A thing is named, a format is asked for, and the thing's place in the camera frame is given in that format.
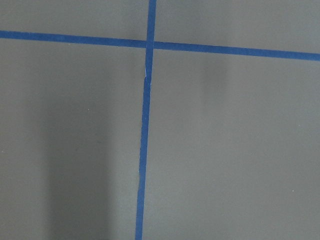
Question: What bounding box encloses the blue tape strip crosswise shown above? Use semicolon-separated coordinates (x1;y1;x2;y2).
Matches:
0;30;320;62

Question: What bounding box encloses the blue tape strip lengthwise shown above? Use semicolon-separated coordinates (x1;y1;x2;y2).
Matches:
134;0;157;240

